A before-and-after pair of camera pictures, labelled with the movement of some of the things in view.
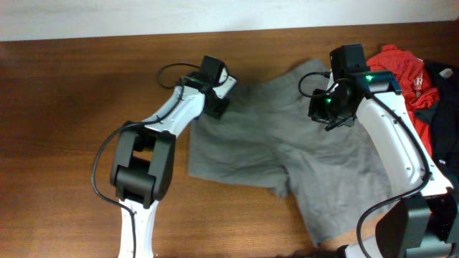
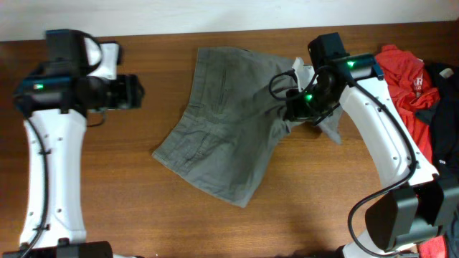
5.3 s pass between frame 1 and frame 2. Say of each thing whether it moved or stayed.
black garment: stayed
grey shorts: moved
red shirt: stayed
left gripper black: moved
